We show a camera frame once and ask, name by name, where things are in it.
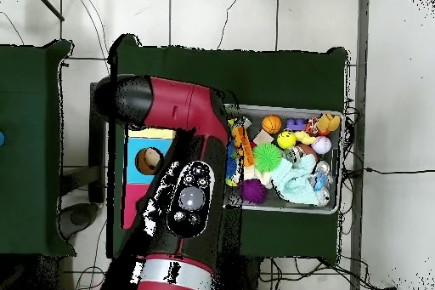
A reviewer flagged light teal cloth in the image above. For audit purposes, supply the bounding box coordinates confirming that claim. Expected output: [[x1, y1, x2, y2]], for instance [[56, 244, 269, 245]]
[[270, 153, 322, 206]]

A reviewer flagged black tripod leg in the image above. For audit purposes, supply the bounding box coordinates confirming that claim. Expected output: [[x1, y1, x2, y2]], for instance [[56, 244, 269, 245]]
[[28, 0, 65, 22]]

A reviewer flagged green spiky rubber ball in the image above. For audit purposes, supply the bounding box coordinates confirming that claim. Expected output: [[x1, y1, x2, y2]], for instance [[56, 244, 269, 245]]
[[251, 142, 282, 173]]

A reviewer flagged yellow smiley face ball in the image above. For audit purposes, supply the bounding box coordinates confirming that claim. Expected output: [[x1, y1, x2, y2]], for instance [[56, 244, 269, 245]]
[[276, 130, 297, 150]]

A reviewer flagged dark green table cloth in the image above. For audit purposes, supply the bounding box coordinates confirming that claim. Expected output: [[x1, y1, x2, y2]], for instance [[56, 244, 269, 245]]
[[106, 33, 349, 265], [0, 39, 76, 259]]

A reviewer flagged shallow metal mesh bin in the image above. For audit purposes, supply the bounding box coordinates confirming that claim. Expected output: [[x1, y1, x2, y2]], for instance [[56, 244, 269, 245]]
[[223, 103, 345, 215]]

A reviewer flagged black floor cable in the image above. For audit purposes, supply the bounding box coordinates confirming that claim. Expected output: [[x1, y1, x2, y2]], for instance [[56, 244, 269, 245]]
[[342, 166, 435, 176]]

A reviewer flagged white baseball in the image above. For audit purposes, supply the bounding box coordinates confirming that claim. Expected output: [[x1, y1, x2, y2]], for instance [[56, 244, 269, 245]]
[[311, 135, 332, 155]]

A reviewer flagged wooden box with three holes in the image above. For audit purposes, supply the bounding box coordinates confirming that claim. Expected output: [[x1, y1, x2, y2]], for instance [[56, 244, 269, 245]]
[[120, 127, 177, 230]]

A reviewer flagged purple spiky ball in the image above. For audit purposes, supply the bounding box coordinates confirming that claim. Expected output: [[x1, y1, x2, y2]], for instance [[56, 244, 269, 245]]
[[238, 178, 267, 205]]

